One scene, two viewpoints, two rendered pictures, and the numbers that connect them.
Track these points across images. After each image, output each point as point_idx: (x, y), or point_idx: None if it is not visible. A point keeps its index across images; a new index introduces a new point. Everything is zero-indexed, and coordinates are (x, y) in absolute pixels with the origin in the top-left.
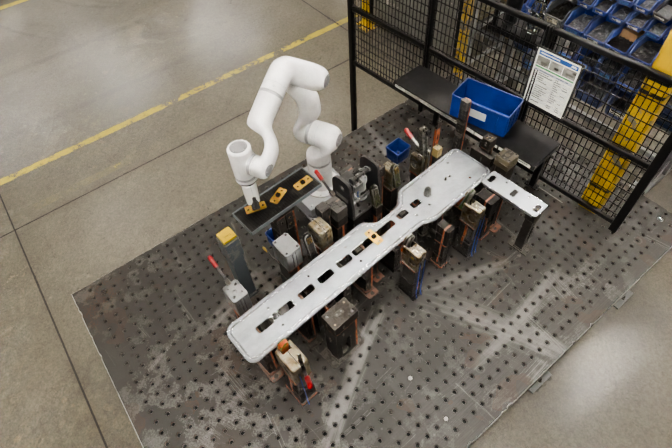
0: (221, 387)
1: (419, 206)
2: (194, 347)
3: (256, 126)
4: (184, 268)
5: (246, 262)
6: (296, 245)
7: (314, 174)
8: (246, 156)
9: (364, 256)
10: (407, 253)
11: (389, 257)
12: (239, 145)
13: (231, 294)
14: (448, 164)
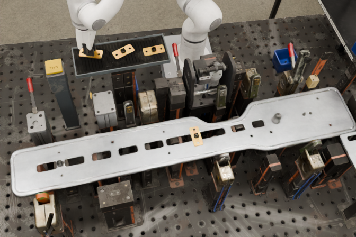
0: (0, 195)
1: (259, 128)
2: (0, 148)
3: None
4: (33, 74)
5: (86, 96)
6: (112, 108)
7: (183, 45)
8: None
9: (175, 150)
10: (216, 170)
11: (209, 160)
12: None
13: (31, 123)
14: (317, 100)
